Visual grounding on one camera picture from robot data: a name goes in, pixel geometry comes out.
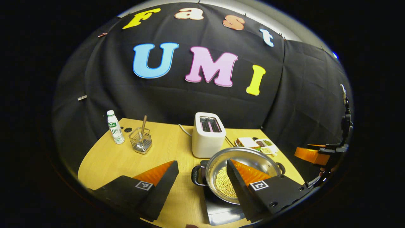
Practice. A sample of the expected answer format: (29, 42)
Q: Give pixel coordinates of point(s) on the white toaster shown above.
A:
(205, 142)

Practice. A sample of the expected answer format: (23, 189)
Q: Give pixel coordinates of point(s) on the silver metal clip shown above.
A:
(82, 98)

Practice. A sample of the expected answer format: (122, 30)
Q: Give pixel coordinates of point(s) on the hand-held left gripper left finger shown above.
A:
(161, 193)

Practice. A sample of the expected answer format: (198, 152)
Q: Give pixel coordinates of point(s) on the stainless steel pot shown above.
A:
(253, 155)

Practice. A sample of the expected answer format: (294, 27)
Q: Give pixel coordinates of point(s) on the white divided food tray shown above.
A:
(269, 147)

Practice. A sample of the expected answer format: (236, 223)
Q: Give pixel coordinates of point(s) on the black induction cooktop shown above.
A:
(221, 212)

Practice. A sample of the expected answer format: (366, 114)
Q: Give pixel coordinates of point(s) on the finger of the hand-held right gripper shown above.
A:
(316, 145)
(311, 155)

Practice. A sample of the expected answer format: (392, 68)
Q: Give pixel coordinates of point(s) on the pile of soybeans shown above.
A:
(223, 183)

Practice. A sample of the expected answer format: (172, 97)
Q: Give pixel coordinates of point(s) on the white green-label drink bottle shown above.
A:
(115, 129)

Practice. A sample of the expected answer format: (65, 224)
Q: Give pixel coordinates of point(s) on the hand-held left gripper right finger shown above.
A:
(240, 190)

